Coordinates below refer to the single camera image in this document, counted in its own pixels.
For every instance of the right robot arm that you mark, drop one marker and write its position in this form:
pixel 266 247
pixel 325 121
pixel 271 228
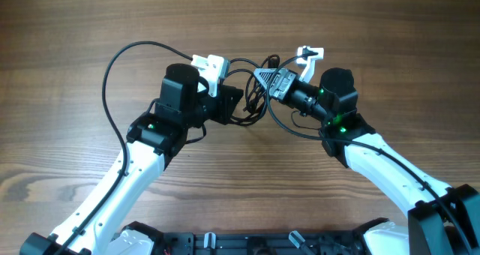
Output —
pixel 441 219

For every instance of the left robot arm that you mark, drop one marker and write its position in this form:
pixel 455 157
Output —
pixel 190 95

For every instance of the black base frame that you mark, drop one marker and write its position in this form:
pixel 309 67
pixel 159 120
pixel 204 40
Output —
pixel 258 243

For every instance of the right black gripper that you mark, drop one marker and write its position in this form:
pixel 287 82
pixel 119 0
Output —
pixel 285 85

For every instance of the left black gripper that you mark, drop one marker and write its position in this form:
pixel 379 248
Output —
pixel 225 105

